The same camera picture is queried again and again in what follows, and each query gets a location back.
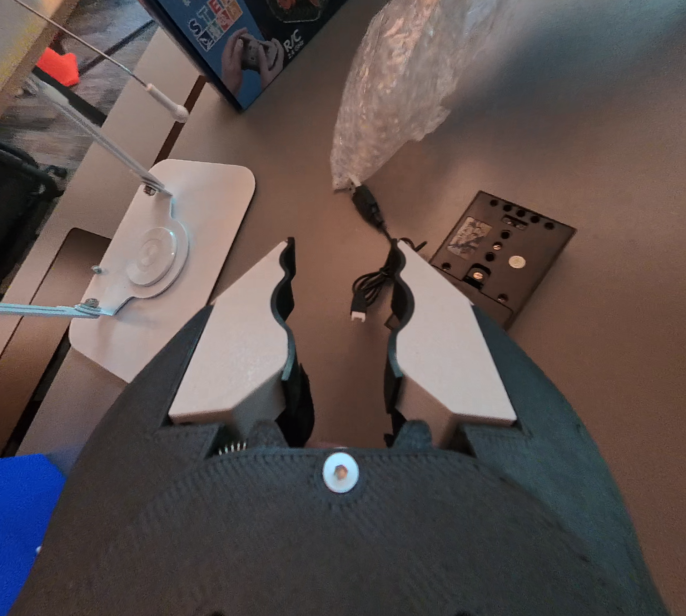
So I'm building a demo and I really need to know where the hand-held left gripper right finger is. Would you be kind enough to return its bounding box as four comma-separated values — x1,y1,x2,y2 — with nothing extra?
385,240,517,449

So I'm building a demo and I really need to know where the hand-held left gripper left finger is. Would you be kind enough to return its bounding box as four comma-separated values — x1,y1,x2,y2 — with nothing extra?
169,237,315,425

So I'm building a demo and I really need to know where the clear plastic parts bag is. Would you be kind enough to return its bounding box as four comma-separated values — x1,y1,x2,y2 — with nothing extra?
330,0,516,192

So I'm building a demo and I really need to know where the white desk stand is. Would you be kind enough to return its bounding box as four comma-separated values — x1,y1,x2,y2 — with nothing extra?
0,0,256,384

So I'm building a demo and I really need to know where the black battery box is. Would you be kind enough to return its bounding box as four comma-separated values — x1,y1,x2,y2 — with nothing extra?
429,191,578,331

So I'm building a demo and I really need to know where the blue plastic bin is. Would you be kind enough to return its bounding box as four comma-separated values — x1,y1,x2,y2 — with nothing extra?
0,454,68,616

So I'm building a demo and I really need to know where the dark brown desk panel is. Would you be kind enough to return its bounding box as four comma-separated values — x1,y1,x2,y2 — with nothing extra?
0,228,114,457

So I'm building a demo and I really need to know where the black office chair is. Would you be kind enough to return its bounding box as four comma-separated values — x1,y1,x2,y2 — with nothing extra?
0,143,66,280

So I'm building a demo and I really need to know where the orange traffic cone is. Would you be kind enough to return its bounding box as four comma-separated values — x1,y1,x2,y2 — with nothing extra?
36,47,81,88

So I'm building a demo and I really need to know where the black usb charging cable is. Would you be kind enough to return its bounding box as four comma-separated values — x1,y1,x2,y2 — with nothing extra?
350,182,429,331

